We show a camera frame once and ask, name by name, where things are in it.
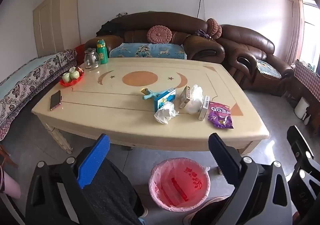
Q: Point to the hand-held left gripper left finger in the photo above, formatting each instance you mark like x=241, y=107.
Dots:
x=93, y=162

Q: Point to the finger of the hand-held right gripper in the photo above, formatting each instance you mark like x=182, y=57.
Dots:
x=306, y=190
x=298, y=146

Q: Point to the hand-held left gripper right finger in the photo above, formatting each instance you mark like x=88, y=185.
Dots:
x=223, y=160

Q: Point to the purple snack packet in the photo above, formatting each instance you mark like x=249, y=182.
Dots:
x=221, y=116

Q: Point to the waste bin with pink bag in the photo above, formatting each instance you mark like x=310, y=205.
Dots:
x=180, y=187

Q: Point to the white slim carton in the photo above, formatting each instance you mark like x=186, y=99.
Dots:
x=203, y=108

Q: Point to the beige small carton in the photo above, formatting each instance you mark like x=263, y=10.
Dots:
x=185, y=97

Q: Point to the blue printed carton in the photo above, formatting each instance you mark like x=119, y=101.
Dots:
x=163, y=101

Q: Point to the white bottle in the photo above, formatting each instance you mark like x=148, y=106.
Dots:
x=307, y=119

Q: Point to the person's left leg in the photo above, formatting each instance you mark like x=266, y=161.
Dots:
x=112, y=190

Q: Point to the white appliance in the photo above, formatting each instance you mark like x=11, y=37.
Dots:
x=300, y=107

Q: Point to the person's right shoe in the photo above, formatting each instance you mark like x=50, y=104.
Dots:
x=200, y=203

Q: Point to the person's shoe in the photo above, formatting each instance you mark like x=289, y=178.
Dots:
x=200, y=203
x=144, y=211

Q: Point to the cream coffee table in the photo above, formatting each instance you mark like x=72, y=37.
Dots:
x=112, y=114

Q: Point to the checkered cloth side table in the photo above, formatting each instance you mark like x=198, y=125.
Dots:
x=307, y=79

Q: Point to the person's left shoe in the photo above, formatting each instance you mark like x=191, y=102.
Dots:
x=144, y=211

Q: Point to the pink-edged smartphone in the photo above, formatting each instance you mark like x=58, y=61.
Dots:
x=55, y=100

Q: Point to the red tray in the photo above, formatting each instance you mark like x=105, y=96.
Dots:
x=71, y=83

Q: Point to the blue armchair seat cover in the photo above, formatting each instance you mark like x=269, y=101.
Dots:
x=268, y=68

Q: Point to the pink bottle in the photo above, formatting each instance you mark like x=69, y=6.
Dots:
x=10, y=185

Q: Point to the wooden stool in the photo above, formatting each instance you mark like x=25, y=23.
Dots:
x=6, y=154

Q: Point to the green teacup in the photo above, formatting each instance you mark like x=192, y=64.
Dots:
x=74, y=74
x=72, y=68
x=66, y=77

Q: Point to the small red item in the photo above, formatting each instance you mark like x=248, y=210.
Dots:
x=79, y=69

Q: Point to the glass pitcher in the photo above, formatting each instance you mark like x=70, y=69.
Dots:
x=91, y=59

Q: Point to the floral covered bench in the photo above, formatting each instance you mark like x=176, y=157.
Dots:
x=27, y=82

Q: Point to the green water bottle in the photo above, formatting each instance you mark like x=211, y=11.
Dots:
x=102, y=53

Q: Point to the red cloth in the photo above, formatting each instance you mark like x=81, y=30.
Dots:
x=80, y=53

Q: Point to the window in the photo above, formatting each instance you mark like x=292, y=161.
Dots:
x=311, y=34

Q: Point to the brown leather armchair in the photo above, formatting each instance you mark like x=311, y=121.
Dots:
x=250, y=44

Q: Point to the pink curtain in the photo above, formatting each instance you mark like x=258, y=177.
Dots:
x=295, y=27

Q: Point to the blue printed sofa blanket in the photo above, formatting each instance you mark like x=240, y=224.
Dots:
x=150, y=51

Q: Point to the purple crocheted item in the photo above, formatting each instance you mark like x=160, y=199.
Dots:
x=203, y=33

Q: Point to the pink round cushion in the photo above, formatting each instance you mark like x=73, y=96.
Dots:
x=213, y=27
x=159, y=34

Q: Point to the black garment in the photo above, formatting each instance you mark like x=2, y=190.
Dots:
x=108, y=28

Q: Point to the cream wardrobe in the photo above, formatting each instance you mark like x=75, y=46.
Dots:
x=56, y=22

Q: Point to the small grey object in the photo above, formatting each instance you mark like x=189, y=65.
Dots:
x=122, y=14

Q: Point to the brown leather sofa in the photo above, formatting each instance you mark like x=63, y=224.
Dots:
x=160, y=18

